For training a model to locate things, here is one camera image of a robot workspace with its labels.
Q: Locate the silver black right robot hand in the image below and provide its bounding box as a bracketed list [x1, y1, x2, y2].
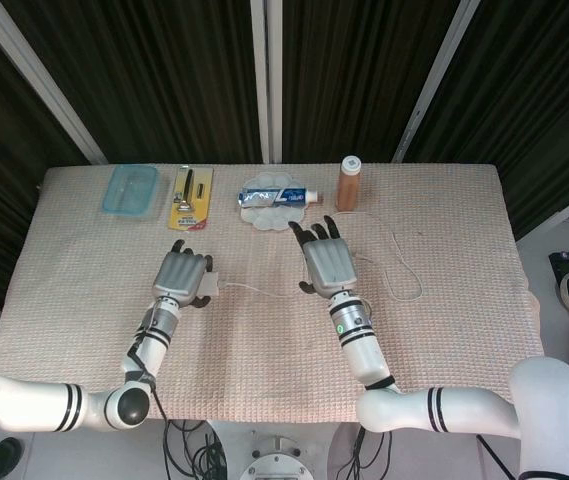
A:
[287, 214, 359, 296]

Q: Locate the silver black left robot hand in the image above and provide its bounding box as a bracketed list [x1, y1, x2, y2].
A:
[151, 239, 215, 309]

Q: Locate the white cable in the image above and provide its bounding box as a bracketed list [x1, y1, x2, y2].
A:
[216, 212, 424, 301]

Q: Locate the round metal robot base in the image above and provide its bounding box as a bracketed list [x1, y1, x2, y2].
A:
[239, 434, 315, 480]

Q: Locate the razor in yellow blister pack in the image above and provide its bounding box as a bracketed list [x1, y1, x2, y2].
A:
[167, 167, 215, 232]

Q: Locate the brown drink bottle white cap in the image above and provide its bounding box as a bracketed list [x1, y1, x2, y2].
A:
[334, 155, 364, 213]

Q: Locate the blue white toothpaste tube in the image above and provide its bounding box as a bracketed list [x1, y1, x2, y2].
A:
[237, 187, 321, 209]

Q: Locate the clear container with teal lid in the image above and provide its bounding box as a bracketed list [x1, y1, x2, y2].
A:
[101, 164, 160, 220]

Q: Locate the beige waffle-weave tablecloth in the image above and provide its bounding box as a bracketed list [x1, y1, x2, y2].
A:
[0, 163, 564, 425]

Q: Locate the dark pleated curtain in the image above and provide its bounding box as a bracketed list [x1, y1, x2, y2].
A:
[0, 0, 569, 311]

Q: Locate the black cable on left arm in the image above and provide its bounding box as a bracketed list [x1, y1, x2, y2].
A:
[123, 299, 173, 431]

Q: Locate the black floor cable bundle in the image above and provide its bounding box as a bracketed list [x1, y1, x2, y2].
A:
[163, 419, 238, 480]

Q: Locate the white frame post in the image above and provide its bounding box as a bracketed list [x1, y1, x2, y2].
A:
[391, 0, 488, 164]
[516, 180, 569, 244]
[249, 0, 284, 164]
[0, 0, 110, 165]

